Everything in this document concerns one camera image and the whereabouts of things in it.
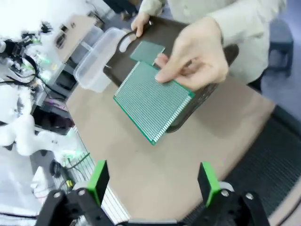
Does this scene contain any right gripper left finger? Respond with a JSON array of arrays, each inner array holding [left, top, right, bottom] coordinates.
[[39, 160, 111, 226]]

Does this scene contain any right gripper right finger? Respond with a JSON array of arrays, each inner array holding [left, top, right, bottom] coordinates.
[[188, 161, 271, 226]]

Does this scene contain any green perforated PCB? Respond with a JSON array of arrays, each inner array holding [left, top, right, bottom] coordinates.
[[112, 61, 196, 146]]

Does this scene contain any grey plate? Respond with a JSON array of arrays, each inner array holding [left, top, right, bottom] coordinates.
[[129, 41, 166, 66]]

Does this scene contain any dark brown serving tray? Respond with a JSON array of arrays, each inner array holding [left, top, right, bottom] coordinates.
[[103, 15, 239, 134]]

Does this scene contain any person's right forearm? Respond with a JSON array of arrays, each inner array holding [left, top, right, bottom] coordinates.
[[138, 0, 171, 18]]

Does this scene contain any person's left forearm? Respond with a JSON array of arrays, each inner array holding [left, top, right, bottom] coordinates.
[[206, 10, 271, 84]]

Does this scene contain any person's left hand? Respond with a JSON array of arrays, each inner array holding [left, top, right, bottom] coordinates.
[[154, 17, 230, 91]]

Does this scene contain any person's right hand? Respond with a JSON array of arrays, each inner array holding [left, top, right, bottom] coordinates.
[[130, 10, 151, 37]]

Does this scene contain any black slotted PCB rack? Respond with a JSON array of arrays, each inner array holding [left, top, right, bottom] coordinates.
[[181, 105, 301, 226]]

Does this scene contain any clear plastic tub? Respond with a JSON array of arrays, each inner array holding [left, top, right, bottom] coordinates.
[[72, 27, 129, 93]]

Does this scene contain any black stool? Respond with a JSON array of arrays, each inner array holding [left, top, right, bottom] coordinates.
[[268, 18, 294, 77]]

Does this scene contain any person in beige shirt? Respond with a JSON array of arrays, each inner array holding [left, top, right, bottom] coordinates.
[[164, 0, 287, 84]]

